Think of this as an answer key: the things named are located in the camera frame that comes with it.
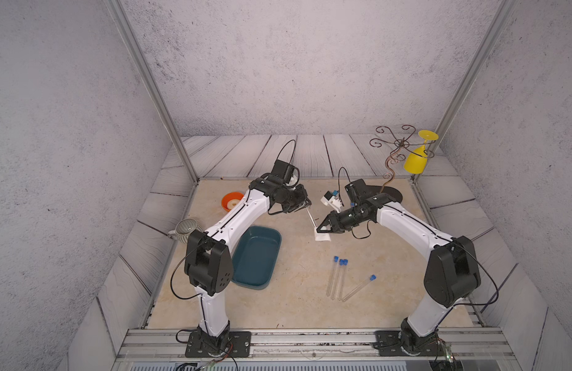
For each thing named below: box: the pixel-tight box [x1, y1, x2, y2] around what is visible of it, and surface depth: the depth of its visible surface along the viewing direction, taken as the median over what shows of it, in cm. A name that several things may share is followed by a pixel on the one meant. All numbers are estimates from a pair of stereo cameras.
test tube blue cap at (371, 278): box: [341, 274, 378, 303], surface depth 87 cm
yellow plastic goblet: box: [403, 129, 440, 175], surface depth 95 cm
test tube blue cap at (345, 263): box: [338, 258, 349, 301], surface depth 89 cm
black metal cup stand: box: [369, 124, 436, 193], surface depth 93 cm
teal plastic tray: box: [231, 225, 283, 290], surface depth 95 cm
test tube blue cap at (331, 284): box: [326, 255, 340, 297], surface depth 89 cm
